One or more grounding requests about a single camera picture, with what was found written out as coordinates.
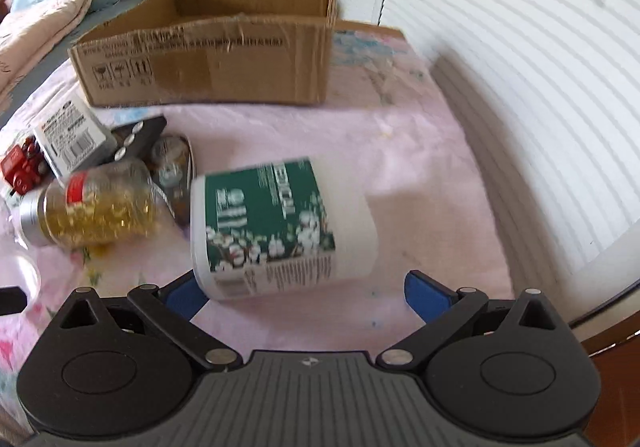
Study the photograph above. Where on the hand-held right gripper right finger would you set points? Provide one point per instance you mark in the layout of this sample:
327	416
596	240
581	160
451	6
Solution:
425	298

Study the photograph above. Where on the yellow capsule bottle silver cap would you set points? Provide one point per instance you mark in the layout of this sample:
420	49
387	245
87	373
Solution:
100	217

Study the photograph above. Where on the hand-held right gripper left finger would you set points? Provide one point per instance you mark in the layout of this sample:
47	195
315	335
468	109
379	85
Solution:
184	299

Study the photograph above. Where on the red toy car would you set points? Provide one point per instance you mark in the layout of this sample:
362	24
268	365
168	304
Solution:
22	167

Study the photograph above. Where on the small white barcode box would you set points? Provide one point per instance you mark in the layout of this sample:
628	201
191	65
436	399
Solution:
70	137

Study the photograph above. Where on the white jar with green label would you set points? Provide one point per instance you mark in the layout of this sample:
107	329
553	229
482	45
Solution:
280	227

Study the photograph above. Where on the pink floral quilt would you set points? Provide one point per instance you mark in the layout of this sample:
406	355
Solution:
40	22

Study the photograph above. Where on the wooden bed frame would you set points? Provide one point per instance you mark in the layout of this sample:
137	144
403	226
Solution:
620	377

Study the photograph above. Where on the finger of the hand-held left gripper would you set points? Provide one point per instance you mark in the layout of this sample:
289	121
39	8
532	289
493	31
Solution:
10	301

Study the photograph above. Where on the pink floral blanket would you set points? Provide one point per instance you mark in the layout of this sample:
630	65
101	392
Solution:
400	152

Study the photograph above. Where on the blue bed sheet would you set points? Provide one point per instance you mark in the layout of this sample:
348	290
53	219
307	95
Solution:
50	62

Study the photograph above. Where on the brown cardboard box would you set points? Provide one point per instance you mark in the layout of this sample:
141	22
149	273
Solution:
210	72

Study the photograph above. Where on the black digital timer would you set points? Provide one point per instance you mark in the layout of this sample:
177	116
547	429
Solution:
140	137

